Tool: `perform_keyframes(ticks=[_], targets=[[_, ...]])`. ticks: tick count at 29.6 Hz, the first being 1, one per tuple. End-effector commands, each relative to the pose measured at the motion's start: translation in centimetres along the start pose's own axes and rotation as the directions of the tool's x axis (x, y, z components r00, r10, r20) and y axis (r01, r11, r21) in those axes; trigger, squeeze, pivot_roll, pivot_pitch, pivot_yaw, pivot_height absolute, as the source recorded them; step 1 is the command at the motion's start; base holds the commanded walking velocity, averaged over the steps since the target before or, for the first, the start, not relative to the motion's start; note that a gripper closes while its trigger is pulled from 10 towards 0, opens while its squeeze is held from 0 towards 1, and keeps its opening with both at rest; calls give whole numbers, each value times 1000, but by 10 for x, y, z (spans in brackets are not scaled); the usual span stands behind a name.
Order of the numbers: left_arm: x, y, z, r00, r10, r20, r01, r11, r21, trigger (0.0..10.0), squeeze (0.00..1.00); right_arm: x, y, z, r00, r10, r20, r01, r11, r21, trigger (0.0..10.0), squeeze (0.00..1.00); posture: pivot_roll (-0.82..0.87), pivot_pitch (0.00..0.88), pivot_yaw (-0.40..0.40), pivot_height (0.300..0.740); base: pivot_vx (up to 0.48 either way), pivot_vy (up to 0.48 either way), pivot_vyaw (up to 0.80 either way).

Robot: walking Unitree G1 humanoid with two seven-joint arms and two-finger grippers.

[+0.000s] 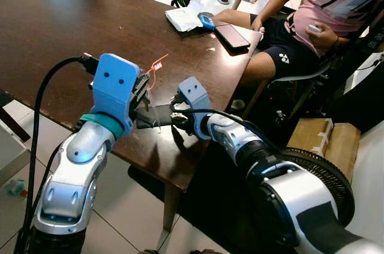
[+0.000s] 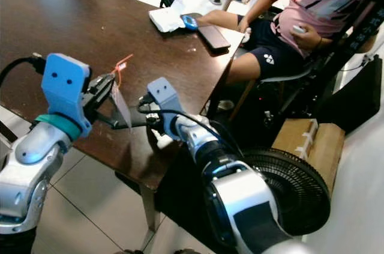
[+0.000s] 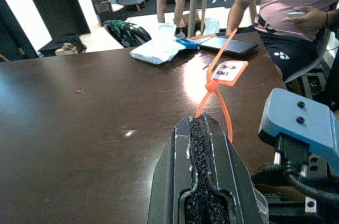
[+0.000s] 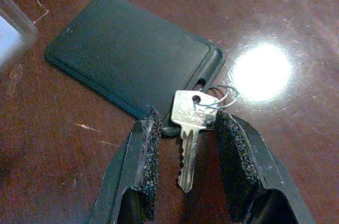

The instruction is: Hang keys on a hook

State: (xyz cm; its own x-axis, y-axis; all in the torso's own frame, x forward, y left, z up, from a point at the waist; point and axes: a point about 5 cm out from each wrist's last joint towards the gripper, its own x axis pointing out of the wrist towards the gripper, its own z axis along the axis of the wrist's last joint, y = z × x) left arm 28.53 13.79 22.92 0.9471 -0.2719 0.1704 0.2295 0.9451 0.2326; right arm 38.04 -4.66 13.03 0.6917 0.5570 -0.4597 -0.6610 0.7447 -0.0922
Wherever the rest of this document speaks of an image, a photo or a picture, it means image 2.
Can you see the seated person pink shirt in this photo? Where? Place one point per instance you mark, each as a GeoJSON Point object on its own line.
{"type": "Point", "coordinates": [330, 11]}

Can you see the black smartphone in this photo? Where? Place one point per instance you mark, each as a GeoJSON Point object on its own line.
{"type": "Point", "coordinates": [213, 38]}

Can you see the seated person right hand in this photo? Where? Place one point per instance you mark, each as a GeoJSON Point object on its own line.
{"type": "Point", "coordinates": [244, 26]}

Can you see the seated person left hand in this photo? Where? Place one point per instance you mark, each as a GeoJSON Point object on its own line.
{"type": "Point", "coordinates": [311, 38]}

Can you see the small blue device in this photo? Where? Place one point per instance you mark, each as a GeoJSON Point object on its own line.
{"type": "Point", "coordinates": [190, 23]}

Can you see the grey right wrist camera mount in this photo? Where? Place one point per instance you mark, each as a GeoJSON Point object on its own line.
{"type": "Point", "coordinates": [163, 95]}

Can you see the black round fan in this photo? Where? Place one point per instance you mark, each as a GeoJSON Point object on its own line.
{"type": "Point", "coordinates": [294, 194]}

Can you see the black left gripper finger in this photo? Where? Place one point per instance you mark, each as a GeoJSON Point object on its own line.
{"type": "Point", "coordinates": [96, 84]}
{"type": "Point", "coordinates": [108, 98]}

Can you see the dark brown wooden table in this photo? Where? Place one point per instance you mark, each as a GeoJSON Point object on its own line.
{"type": "Point", "coordinates": [72, 20]}

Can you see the black chair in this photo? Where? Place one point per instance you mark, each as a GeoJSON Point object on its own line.
{"type": "Point", "coordinates": [357, 38]}

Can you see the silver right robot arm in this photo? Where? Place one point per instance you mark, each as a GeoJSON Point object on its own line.
{"type": "Point", "coordinates": [240, 206]}

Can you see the seated person right forearm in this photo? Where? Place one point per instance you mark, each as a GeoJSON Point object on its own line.
{"type": "Point", "coordinates": [263, 6]}

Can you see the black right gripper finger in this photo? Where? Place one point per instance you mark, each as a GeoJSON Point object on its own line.
{"type": "Point", "coordinates": [139, 123]}

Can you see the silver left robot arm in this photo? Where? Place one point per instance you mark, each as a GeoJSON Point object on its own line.
{"type": "Point", "coordinates": [21, 188]}

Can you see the white paper bag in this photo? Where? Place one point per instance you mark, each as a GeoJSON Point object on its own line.
{"type": "Point", "coordinates": [165, 20]}

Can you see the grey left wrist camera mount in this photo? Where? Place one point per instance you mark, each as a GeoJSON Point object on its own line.
{"type": "Point", "coordinates": [66, 89]}

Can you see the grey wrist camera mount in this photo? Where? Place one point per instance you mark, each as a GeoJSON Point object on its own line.
{"type": "Point", "coordinates": [66, 89]}
{"type": "Point", "coordinates": [163, 95]}

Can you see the small white handheld device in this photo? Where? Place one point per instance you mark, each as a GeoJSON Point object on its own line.
{"type": "Point", "coordinates": [298, 29]}

